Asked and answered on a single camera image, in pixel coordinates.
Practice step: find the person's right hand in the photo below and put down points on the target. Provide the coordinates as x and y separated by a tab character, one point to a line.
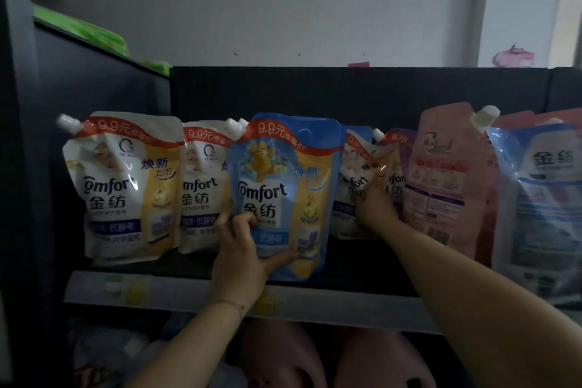
377	210

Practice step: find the person's left hand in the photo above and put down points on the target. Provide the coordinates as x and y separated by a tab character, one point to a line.
236	265

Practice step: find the purple Comfort pouch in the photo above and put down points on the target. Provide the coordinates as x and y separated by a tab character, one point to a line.
402	146

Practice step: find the dark metal shelf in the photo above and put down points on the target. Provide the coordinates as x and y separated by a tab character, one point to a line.
273	87

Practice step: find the person's left forearm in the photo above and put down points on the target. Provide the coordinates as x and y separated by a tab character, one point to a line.
191	347

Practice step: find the person's right forearm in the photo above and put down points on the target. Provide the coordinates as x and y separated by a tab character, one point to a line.
477	310

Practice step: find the white refill pouch red lettering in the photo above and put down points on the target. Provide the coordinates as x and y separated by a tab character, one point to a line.
154	365
104	356

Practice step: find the pink sticky note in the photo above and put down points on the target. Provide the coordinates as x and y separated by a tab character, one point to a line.
358	65

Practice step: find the pink bagged item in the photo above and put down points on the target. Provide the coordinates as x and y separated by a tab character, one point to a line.
514	58

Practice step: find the flat green pack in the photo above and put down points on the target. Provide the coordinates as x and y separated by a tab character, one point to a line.
82	33
157	68

